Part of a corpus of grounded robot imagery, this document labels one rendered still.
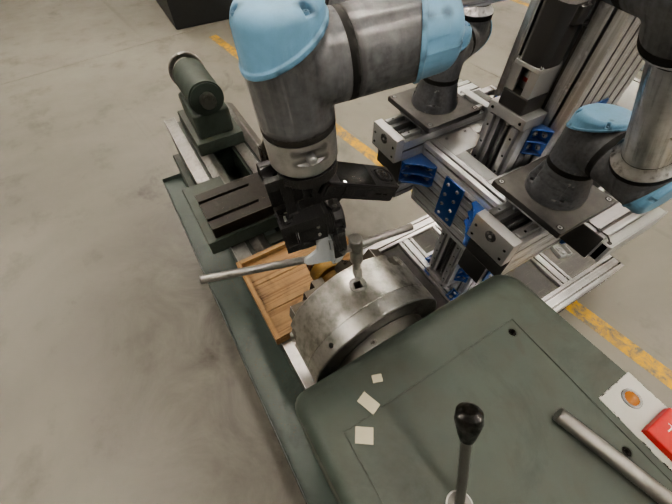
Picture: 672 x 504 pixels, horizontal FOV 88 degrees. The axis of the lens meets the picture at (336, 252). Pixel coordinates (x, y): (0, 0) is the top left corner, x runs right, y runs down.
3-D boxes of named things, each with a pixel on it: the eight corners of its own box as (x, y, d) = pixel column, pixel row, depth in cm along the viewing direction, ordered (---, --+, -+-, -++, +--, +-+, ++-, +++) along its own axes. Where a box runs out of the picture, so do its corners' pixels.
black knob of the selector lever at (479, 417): (484, 433, 41) (500, 426, 37) (464, 450, 40) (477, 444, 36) (460, 402, 43) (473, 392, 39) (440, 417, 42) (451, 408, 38)
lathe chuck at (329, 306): (417, 323, 94) (437, 262, 68) (317, 387, 87) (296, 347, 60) (397, 298, 99) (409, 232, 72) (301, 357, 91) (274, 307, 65)
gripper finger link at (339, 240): (326, 242, 52) (319, 202, 45) (337, 239, 52) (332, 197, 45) (337, 266, 49) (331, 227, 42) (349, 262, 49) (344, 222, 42)
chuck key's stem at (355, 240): (360, 268, 64) (359, 230, 54) (365, 277, 63) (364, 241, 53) (349, 272, 64) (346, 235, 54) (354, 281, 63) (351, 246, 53)
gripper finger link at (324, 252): (305, 270, 55) (295, 233, 47) (340, 258, 56) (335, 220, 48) (311, 286, 53) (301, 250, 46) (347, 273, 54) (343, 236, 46)
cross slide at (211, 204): (329, 191, 126) (329, 181, 122) (216, 238, 113) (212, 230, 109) (306, 163, 135) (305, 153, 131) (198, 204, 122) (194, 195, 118)
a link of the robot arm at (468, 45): (414, 74, 109) (423, 26, 98) (435, 58, 115) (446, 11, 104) (449, 86, 105) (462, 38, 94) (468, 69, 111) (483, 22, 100)
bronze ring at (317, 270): (354, 267, 82) (334, 240, 87) (320, 284, 79) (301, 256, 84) (352, 286, 90) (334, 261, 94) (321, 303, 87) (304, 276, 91)
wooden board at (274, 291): (381, 288, 109) (382, 281, 105) (277, 345, 98) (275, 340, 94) (332, 226, 124) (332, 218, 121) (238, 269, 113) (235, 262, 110)
